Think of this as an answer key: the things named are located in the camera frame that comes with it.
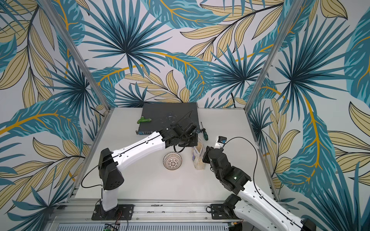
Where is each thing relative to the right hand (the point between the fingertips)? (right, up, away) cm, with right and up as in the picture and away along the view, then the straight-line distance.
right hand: (200, 151), depth 74 cm
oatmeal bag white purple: (-1, -3, +3) cm, 4 cm away
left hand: (-2, +4, +3) cm, 5 cm away
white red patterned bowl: (-16, -9, +16) cm, 24 cm away
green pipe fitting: (-39, +17, +31) cm, 52 cm away
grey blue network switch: (-24, +21, +35) cm, 47 cm away
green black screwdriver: (+6, +5, +27) cm, 28 cm away
